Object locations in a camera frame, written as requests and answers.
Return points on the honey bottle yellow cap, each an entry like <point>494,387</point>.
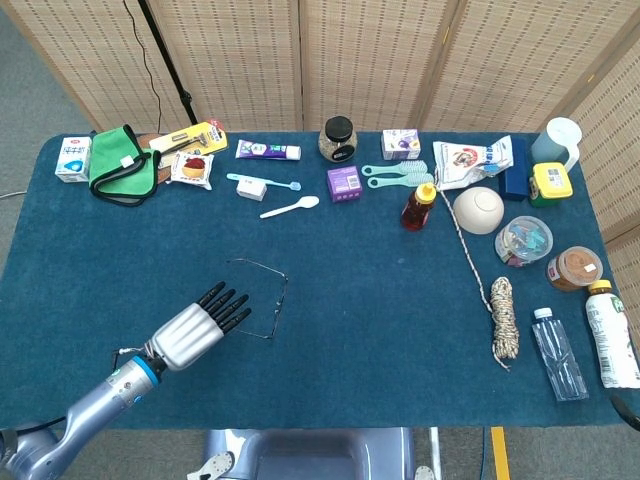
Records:
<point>417,210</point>

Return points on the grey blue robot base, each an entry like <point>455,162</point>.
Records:
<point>310,455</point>

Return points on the teal hair brush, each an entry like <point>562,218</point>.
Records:
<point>405,180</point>
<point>400,167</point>

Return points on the clear water bottle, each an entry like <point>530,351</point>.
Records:
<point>555,350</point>

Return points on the small white box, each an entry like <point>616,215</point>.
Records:
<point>251,189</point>

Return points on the white drink bottle yellow cap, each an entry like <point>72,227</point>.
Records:
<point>612,340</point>

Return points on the light blue toothbrush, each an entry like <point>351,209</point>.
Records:
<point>280,183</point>

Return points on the glass jar black lid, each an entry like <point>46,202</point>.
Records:
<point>338,142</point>

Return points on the purple cardboard box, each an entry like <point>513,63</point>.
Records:
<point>344,184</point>

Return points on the yellow floor tape strip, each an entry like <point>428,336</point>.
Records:
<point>500,455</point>

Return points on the brown round mat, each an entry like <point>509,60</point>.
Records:
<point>164,174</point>

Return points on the purple white toothpaste tube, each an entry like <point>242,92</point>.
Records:
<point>265,149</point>

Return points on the red tart snack pack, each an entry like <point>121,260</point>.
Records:
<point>192,169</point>

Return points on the brown spread jar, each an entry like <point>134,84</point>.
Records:
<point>574,267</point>

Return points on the bamboo folding screen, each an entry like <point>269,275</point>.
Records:
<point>617,150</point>
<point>350,60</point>

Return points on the white purple carton box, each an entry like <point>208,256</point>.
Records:
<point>401,144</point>

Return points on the razor on yellow card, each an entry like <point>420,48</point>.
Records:
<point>192,141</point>

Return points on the green cloth black trim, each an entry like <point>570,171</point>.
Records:
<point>120,165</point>

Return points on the white metal leg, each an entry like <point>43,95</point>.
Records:
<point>436,452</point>

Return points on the beige bowl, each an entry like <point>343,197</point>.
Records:
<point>479,210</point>

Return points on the thin-framed eyeglasses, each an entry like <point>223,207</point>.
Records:
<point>281,300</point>

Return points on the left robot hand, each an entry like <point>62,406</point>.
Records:
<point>192,332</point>

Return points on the blue table cover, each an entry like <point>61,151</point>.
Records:
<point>350,300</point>

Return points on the black tripod pole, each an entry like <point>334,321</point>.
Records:
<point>167,65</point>

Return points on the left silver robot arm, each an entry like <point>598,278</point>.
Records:
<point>90,405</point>

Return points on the clear tub of clips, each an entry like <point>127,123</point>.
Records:
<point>524,241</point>

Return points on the clear plastic pitcher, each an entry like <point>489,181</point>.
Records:
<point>560,142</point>

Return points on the white blue milk carton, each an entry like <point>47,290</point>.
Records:
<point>73,159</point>

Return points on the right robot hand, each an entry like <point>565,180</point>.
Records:
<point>626,410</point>

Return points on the navy blue box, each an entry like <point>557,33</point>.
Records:
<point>517,175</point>

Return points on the white printed snack bag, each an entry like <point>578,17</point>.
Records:
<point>462,165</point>

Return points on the green container yellow lid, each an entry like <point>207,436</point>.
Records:
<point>550,184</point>

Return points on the white plastic spoon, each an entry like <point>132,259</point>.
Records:
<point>292,207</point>

